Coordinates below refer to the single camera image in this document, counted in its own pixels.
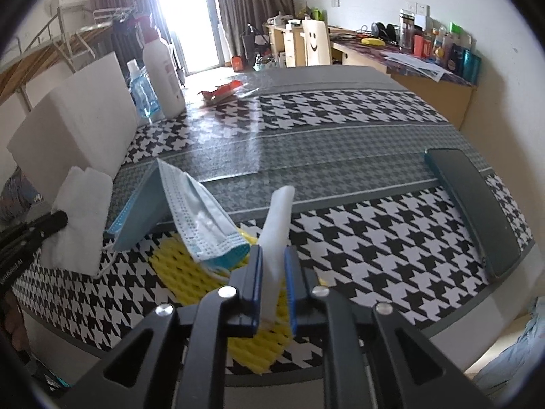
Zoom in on wooden chair with smiley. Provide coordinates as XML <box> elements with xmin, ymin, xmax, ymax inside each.
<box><xmin>301</xmin><ymin>19</ymin><xmax>332</xmax><ymax>67</ymax></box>

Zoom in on white tissue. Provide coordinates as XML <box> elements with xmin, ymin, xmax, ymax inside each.
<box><xmin>40</xmin><ymin>166</ymin><xmax>113</xmax><ymax>275</ymax></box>

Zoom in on yellow foam net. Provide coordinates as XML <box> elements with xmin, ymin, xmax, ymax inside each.
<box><xmin>149</xmin><ymin>226</ymin><xmax>328</xmax><ymax>376</ymax></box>

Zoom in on hanging dark clothes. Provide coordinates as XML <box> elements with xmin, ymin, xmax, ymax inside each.
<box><xmin>113</xmin><ymin>15</ymin><xmax>147</xmax><ymax>35</ymax></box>

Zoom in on white foam box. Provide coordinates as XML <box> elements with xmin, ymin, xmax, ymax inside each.
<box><xmin>6</xmin><ymin>51</ymin><xmax>139</xmax><ymax>205</ymax></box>

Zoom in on blue face mask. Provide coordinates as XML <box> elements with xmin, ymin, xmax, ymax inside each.
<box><xmin>103</xmin><ymin>157</ymin><xmax>251</xmax><ymax>270</ymax></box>

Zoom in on red packet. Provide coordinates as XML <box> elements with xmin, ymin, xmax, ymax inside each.
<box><xmin>200</xmin><ymin>81</ymin><xmax>243</xmax><ymax>105</ymax></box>

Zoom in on light blue clothing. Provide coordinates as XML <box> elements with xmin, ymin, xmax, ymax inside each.
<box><xmin>472</xmin><ymin>298</ymin><xmax>545</xmax><ymax>397</ymax></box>

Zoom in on white pump bottle red top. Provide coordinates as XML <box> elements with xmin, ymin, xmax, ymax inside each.
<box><xmin>135</xmin><ymin>13</ymin><xmax>187</xmax><ymax>119</ymax></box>

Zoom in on metal bunk bed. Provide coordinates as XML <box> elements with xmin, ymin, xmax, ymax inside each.
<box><xmin>0</xmin><ymin>9</ymin><xmax>98</xmax><ymax>111</ymax></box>
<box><xmin>91</xmin><ymin>6</ymin><xmax>141</xmax><ymax>30</ymax></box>

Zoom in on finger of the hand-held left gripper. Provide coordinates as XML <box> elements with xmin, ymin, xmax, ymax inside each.
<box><xmin>0</xmin><ymin>210</ymin><xmax>69</xmax><ymax>250</ymax></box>

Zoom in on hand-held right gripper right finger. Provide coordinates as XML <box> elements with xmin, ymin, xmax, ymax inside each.
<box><xmin>284</xmin><ymin>245</ymin><xmax>497</xmax><ymax>409</ymax></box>

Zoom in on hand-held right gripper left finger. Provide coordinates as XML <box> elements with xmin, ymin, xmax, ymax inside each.
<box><xmin>55</xmin><ymin>245</ymin><xmax>267</xmax><ymax>409</ymax></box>

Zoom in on black smartphone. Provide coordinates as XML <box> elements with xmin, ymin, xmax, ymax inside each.
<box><xmin>424</xmin><ymin>148</ymin><xmax>524</xmax><ymax>279</ymax></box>

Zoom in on row of toiletry bottles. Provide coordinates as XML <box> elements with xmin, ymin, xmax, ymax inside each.
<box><xmin>398</xmin><ymin>9</ymin><xmax>482</xmax><ymax>86</ymax></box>

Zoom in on wooden desk with drawers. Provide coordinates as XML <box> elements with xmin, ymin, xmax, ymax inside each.
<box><xmin>264</xmin><ymin>21</ymin><xmax>307</xmax><ymax>69</ymax></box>

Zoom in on white papers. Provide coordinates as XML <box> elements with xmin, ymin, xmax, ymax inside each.
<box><xmin>381</xmin><ymin>49</ymin><xmax>448</xmax><ymax>81</ymax></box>

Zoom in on clear blue liquid bottle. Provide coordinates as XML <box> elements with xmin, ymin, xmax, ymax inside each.
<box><xmin>127</xmin><ymin>60</ymin><xmax>165</xmax><ymax>122</ymax></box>

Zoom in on glass balcony door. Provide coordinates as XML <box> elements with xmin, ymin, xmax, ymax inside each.
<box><xmin>151</xmin><ymin>0</ymin><xmax>226</xmax><ymax>75</ymax></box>

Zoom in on wooden desk with patterned cover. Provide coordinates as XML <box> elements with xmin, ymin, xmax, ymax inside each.
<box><xmin>330</xmin><ymin>36</ymin><xmax>478</xmax><ymax>131</ymax></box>

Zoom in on blue plaid quilt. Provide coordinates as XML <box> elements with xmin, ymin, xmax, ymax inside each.
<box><xmin>0</xmin><ymin>166</ymin><xmax>43</xmax><ymax>222</ymax></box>

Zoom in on person's left hand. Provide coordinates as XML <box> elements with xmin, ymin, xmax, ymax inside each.
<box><xmin>4</xmin><ymin>294</ymin><xmax>28</xmax><ymax>350</ymax></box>

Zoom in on black speakers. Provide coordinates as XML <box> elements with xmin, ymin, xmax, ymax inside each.
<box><xmin>370</xmin><ymin>22</ymin><xmax>401</xmax><ymax>43</ymax></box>

